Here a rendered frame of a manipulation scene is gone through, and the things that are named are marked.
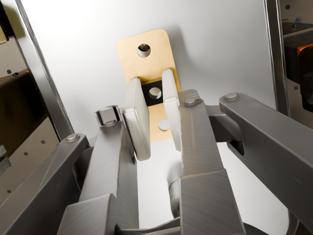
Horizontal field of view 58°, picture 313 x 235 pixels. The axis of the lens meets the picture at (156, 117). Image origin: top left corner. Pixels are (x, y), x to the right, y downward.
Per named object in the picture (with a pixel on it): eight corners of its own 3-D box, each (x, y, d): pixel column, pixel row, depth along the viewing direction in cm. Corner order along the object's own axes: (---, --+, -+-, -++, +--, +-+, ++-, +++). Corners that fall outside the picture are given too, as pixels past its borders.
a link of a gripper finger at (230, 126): (183, 124, 12) (250, 108, 12) (176, 92, 17) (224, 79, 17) (190, 153, 13) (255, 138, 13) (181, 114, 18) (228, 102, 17)
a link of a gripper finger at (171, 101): (162, 101, 14) (177, 97, 14) (161, 70, 20) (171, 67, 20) (176, 153, 15) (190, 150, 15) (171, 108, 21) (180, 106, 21)
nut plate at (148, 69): (191, 131, 23) (193, 138, 22) (146, 142, 23) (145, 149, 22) (165, 26, 20) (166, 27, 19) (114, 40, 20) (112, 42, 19)
